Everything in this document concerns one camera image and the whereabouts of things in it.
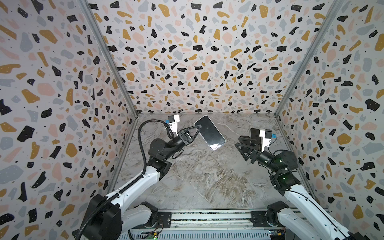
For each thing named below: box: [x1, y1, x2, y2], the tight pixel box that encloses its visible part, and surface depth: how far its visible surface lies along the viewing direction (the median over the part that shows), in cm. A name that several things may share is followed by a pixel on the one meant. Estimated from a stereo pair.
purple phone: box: [194, 115, 226, 151], surface depth 65 cm
